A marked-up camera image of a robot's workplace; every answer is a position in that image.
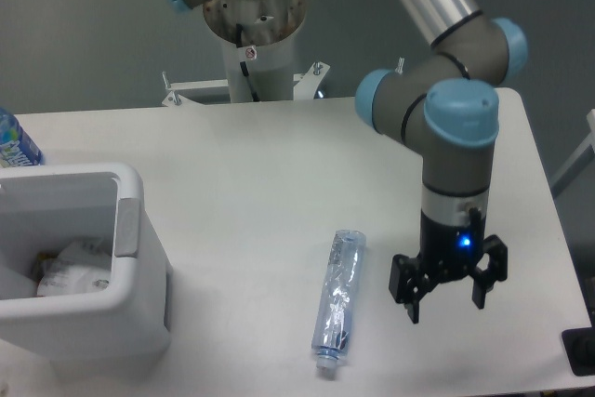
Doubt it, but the white paper wrapper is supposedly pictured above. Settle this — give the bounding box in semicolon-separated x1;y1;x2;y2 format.
36;238;112;298

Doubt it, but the crushed clear plastic bottle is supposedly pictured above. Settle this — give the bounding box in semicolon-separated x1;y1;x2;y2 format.
311;230;366;379

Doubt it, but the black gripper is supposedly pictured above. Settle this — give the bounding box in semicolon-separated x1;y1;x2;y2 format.
389;208;508;324

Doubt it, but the black table clamp mount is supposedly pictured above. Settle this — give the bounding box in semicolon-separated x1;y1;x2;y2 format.
562;327;594;377

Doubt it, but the blue labelled water bottle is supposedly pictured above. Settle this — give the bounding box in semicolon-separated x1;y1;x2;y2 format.
1;108;45;168

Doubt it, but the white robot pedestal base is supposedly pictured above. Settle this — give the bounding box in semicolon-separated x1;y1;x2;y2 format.
162;0;331;106

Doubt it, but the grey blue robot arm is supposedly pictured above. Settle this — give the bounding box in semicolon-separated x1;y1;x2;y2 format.
168;0;528;321

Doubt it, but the white trash can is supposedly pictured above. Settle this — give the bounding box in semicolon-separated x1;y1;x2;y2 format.
1;163;172;360

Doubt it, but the white frame at right edge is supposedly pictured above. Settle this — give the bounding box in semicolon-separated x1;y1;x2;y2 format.
549;110;594;199

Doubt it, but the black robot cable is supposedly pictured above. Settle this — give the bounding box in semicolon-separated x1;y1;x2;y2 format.
234;22;261;103

